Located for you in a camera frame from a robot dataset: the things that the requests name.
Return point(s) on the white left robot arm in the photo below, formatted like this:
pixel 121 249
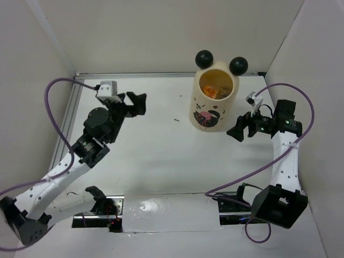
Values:
pixel 33 213

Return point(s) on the small orange plastic bottle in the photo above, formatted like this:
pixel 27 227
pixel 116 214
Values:
pixel 210 91

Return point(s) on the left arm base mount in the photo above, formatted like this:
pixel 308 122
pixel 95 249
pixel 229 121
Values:
pixel 108 216

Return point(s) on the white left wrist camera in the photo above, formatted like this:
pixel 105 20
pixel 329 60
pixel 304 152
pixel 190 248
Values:
pixel 107 91

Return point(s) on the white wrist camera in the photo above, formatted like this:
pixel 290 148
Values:
pixel 255 102
pixel 107 91

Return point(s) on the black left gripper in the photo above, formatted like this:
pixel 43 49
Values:
pixel 139 108

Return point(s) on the cream bin with black ears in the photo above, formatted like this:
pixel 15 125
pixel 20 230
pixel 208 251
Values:
pixel 210 115

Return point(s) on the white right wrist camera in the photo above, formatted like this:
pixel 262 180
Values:
pixel 255 102

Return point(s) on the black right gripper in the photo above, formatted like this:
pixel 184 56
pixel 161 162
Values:
pixel 237 131

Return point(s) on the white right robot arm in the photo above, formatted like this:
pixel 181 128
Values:
pixel 281 202

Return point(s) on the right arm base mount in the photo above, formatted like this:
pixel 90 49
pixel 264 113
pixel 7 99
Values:
pixel 234 207

